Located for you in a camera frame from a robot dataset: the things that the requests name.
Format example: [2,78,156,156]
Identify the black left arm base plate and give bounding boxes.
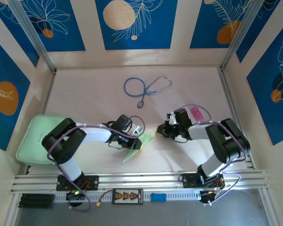
[56,175,100,191]

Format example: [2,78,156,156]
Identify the circuit board with coloured wires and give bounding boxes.
[199,187,227,206]

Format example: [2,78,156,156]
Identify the pink clear plastic case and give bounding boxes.
[186,99,205,122]

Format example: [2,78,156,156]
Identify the blue bone-shaped clip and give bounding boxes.
[150,193,167,202]

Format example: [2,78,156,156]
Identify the light green cloth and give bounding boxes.
[122,133,154,163]

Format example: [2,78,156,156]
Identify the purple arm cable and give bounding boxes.
[47,115,146,213]
[181,104,250,204]

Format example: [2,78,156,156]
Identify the blue stethoscope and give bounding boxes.
[124,75,173,109]

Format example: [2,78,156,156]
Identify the black power distribution board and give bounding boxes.
[112,188,144,204]

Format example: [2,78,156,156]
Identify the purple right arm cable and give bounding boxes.
[181,104,250,204]

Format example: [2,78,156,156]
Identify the black ribbed block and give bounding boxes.
[18,193,55,209]

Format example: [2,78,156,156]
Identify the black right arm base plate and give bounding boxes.
[183,173,225,189]

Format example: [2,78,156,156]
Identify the aluminium frame post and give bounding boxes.
[7,0,57,73]
[219,0,267,73]

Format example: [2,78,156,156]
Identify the wire with yellow connector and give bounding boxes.
[95,190,114,208]

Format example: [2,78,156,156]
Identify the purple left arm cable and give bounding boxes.
[47,115,146,213]

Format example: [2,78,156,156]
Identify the aluminium mounting rail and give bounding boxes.
[10,171,271,194]

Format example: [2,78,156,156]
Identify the aluminium table side rail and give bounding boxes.
[218,67,255,170]
[40,70,57,117]

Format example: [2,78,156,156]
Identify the mint green zip pouch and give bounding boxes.
[15,114,70,170]

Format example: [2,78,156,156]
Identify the white slotted cable duct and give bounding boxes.
[54,190,201,203]

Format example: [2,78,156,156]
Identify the circuit board with green light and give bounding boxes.
[66,189,86,201]

